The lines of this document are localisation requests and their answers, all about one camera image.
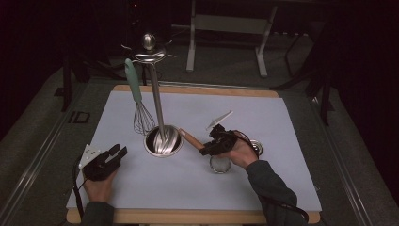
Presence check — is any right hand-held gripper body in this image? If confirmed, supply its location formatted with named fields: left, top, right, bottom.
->
left=205, top=110, right=240, bottom=156

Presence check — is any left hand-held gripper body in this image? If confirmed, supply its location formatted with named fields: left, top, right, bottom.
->
left=78, top=143, right=121, bottom=182

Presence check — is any mesh strainer with wooden handle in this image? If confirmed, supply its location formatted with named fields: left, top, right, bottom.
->
left=178, top=127, right=233, bottom=175

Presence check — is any steel utensil rack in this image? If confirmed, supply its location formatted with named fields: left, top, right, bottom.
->
left=120, top=32, right=184, bottom=158

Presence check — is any whisk with green handle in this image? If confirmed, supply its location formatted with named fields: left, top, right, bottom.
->
left=124, top=57, right=157, bottom=137

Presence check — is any person's left hand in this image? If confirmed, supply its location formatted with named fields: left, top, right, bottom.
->
left=82, top=169, right=119, bottom=203

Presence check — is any person's right hand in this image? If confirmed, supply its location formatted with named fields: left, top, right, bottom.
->
left=217, top=137, right=259, bottom=169

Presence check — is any light blue table mat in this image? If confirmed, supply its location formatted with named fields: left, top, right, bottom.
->
left=66, top=90, right=323, bottom=212

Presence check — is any black stand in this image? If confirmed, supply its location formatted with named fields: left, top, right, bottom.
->
left=271, top=18, right=335, bottom=126
left=55, top=46, right=126, bottom=112

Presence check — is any white metal stand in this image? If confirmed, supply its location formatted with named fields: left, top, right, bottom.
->
left=171, top=0, right=279, bottom=78

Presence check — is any left hand-held gripper cable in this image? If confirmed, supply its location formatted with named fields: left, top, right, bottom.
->
left=72, top=155, right=89, bottom=221

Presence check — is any hand-held gripper cable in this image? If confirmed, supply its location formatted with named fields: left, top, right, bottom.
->
left=233, top=130, right=311, bottom=224
left=72, top=155, right=89, bottom=221

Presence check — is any dark floor bracket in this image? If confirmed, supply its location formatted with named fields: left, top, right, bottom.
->
left=68, top=111, right=91, bottom=124

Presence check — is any metal floor rail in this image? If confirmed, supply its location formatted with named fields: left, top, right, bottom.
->
left=313, top=97, right=375, bottom=226
left=0, top=93, right=79, bottom=226

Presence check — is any right hand-held gripper cable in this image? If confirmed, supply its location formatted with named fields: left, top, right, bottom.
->
left=233, top=130, right=311, bottom=224

